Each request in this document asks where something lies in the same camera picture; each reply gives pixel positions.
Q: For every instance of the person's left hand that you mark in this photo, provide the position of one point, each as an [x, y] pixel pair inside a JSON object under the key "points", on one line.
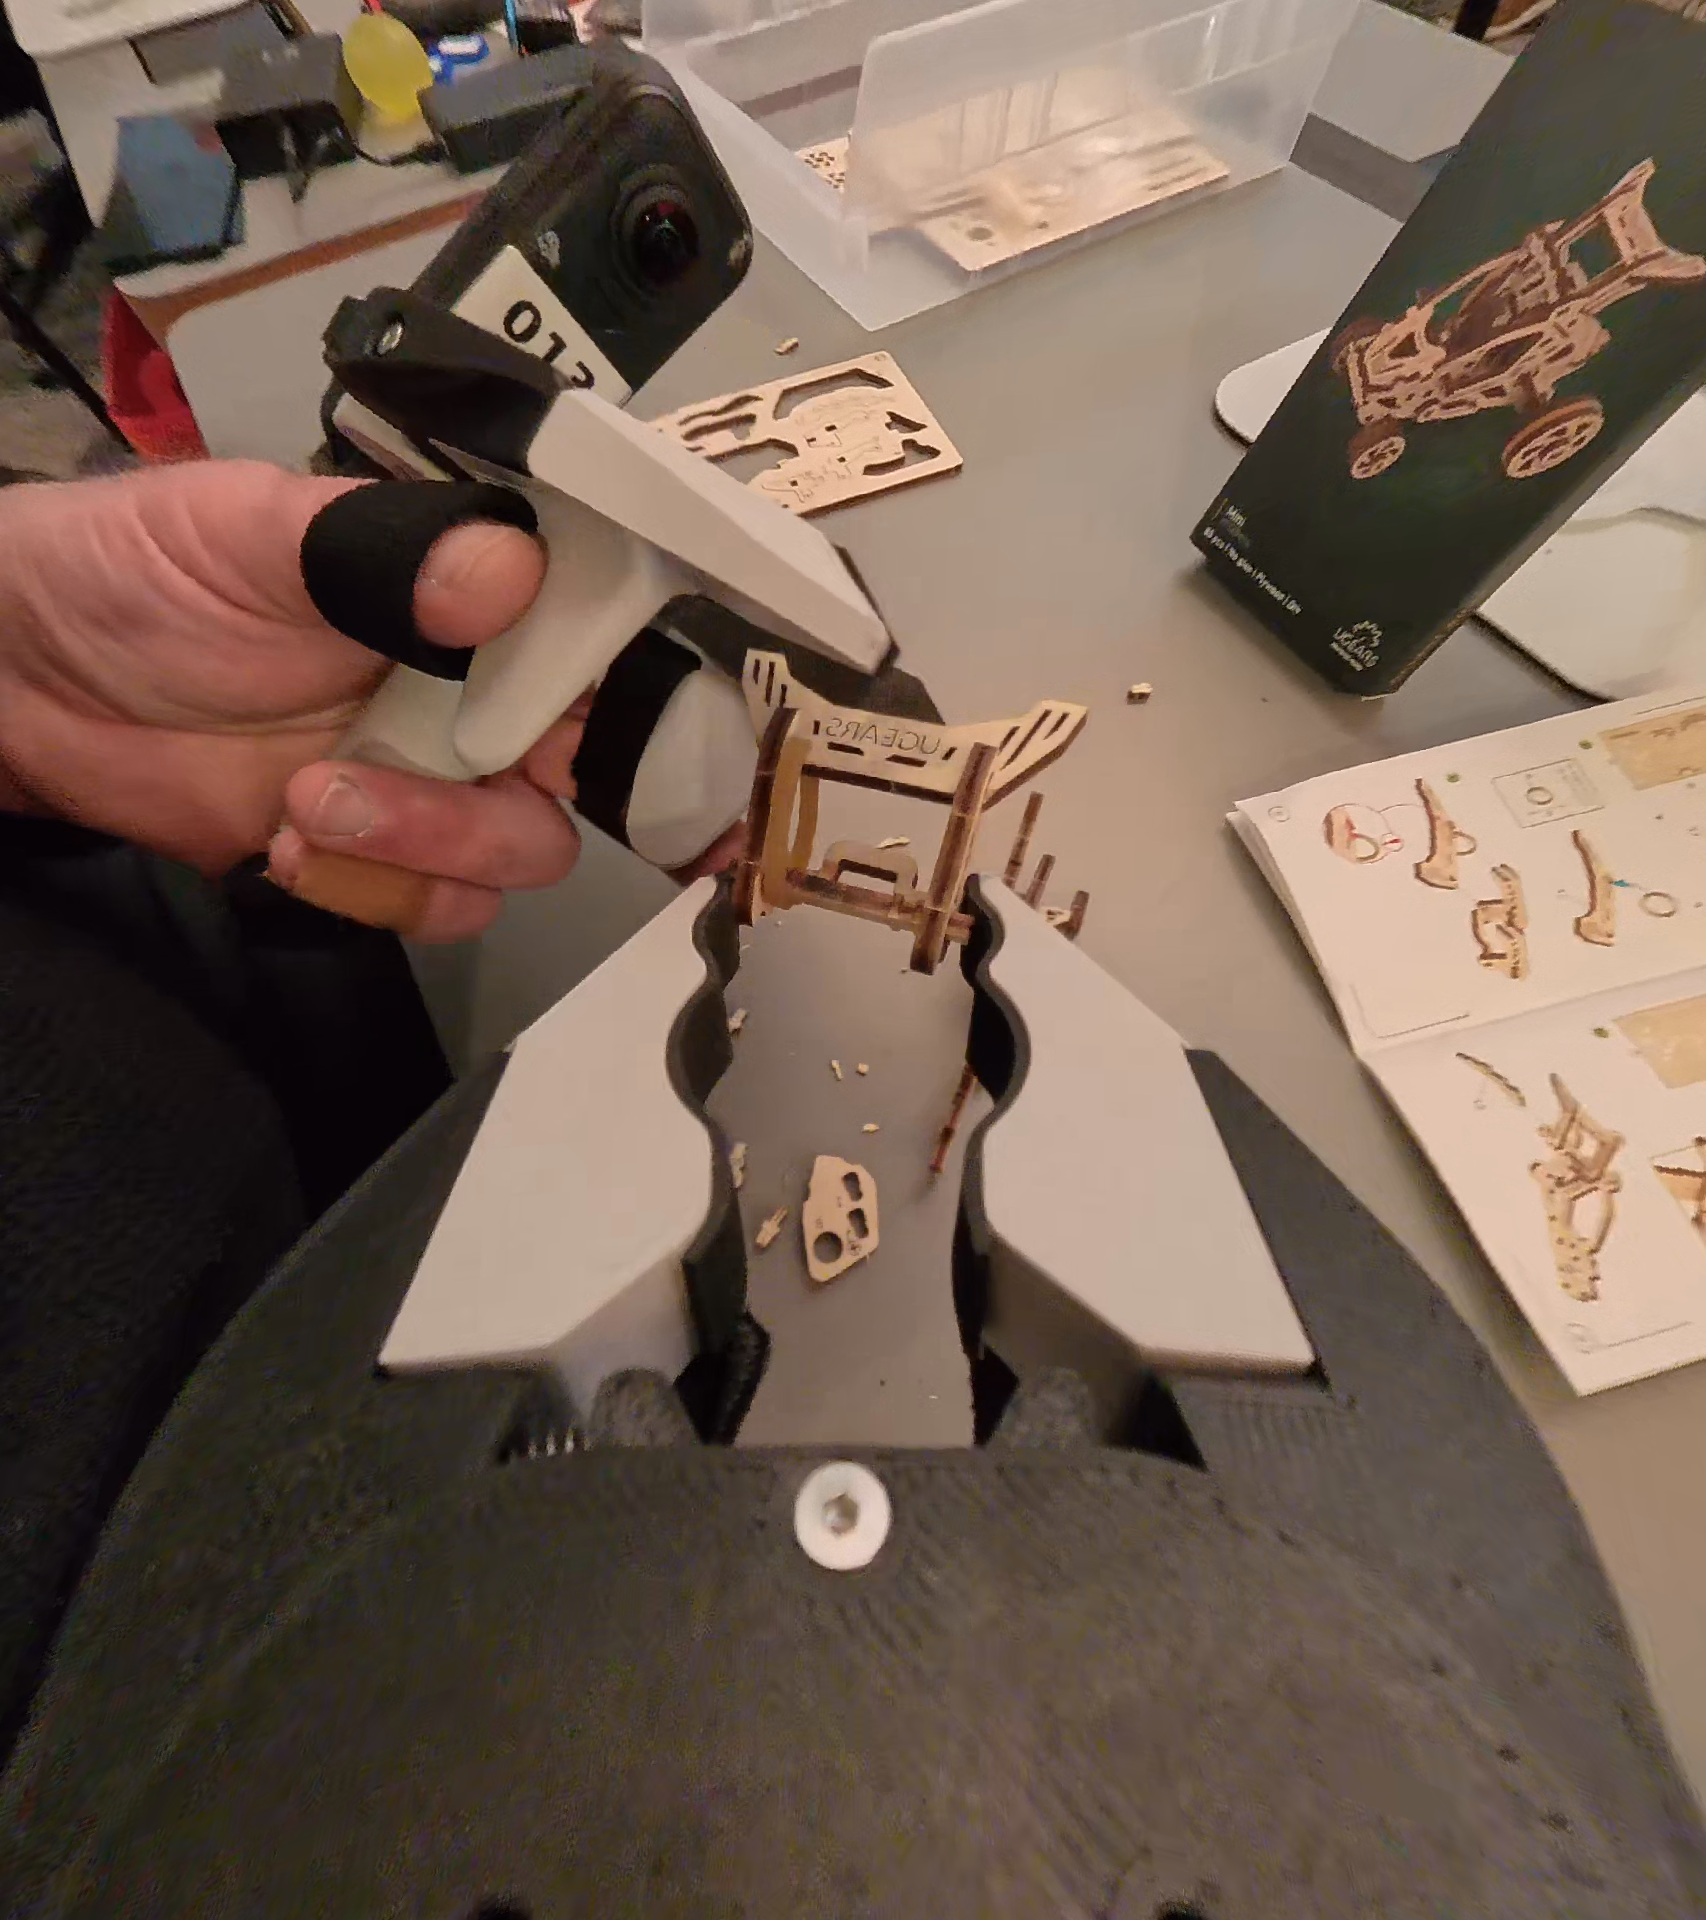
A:
{"points": [[133, 644]]}

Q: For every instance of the small wooden cross part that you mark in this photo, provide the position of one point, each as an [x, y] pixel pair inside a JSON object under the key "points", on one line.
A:
{"points": [[773, 1226]]}

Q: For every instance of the wooden model spoiler frame assembly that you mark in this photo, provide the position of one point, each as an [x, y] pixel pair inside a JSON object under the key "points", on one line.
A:
{"points": [[883, 735]]}

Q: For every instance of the scattered wood scraps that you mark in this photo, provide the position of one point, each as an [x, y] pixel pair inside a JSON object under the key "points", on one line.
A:
{"points": [[736, 1166]]}

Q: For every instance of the wooden plate part with holes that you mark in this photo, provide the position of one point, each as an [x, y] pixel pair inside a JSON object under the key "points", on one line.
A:
{"points": [[841, 1184]]}

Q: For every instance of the emptied wooden sheet frame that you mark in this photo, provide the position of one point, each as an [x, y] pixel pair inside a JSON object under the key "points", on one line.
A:
{"points": [[920, 451]]}

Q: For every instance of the black power adapter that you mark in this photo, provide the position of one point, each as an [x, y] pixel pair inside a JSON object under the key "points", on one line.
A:
{"points": [[509, 104]]}

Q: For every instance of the dark model kit box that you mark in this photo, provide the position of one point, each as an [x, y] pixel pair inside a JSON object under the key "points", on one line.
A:
{"points": [[1318, 495]]}

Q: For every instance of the blue box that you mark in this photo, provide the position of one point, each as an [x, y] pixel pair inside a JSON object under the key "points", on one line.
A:
{"points": [[178, 195]]}

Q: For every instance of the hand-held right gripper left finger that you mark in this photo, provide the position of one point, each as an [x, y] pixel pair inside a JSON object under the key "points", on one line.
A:
{"points": [[552, 1200]]}

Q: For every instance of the wooden part sheet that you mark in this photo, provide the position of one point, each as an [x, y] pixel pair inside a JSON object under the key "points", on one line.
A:
{"points": [[1093, 195]]}

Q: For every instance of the clear plastic bin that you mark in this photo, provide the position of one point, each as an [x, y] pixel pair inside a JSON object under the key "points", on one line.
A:
{"points": [[762, 90]]}

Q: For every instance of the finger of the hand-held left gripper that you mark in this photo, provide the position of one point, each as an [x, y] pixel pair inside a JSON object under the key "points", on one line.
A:
{"points": [[702, 510]]}

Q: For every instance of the open instruction booklet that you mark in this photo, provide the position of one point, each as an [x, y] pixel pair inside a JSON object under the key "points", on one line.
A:
{"points": [[1392, 900]]}

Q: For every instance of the red cloth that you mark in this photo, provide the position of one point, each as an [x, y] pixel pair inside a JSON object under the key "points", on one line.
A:
{"points": [[156, 390]]}

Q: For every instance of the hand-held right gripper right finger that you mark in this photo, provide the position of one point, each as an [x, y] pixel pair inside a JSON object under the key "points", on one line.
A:
{"points": [[1139, 1200]]}

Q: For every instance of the yellow round object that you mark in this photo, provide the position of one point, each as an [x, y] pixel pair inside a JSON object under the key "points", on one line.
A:
{"points": [[388, 68]]}

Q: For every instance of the white side table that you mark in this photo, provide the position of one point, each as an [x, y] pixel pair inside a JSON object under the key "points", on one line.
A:
{"points": [[269, 270]]}

